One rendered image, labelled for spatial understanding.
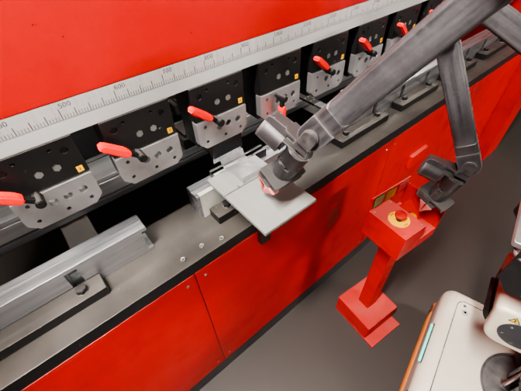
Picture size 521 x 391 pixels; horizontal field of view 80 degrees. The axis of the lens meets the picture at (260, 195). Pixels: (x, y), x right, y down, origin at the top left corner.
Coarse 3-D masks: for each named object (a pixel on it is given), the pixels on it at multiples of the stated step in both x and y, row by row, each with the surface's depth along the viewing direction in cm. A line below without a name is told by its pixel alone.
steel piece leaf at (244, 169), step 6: (246, 156) 97; (234, 162) 95; (240, 162) 95; (246, 162) 95; (252, 162) 95; (228, 168) 93; (234, 168) 93; (240, 168) 93; (246, 168) 93; (252, 168) 93; (258, 168) 93; (234, 174) 91; (240, 174) 91; (246, 174) 91; (252, 174) 89; (240, 180) 89; (246, 180) 88
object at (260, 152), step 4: (260, 144) 102; (252, 148) 100; (256, 148) 100; (260, 148) 102; (264, 148) 100; (248, 152) 99; (252, 152) 100; (256, 152) 99; (260, 152) 100; (264, 152) 101; (260, 156) 101; (264, 156) 102; (216, 168) 94; (220, 168) 95; (212, 172) 93; (212, 176) 93
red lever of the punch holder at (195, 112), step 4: (188, 108) 68; (192, 108) 67; (196, 108) 68; (192, 112) 67; (196, 112) 68; (200, 112) 68; (204, 112) 70; (208, 112) 71; (196, 116) 69; (200, 116) 69; (204, 116) 70; (208, 116) 70; (212, 116) 72; (216, 116) 74; (208, 120) 71; (212, 120) 72; (216, 120) 73; (220, 120) 73; (224, 120) 74; (220, 124) 73
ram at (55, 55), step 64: (0, 0) 42; (64, 0) 47; (128, 0) 52; (192, 0) 59; (256, 0) 67; (320, 0) 79; (0, 64) 46; (64, 64) 51; (128, 64) 57; (64, 128) 56
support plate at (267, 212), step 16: (256, 160) 96; (224, 176) 91; (256, 176) 91; (224, 192) 86; (240, 192) 86; (256, 192) 86; (288, 192) 85; (304, 192) 85; (240, 208) 82; (256, 208) 82; (272, 208) 81; (288, 208) 81; (304, 208) 82; (256, 224) 78; (272, 224) 77
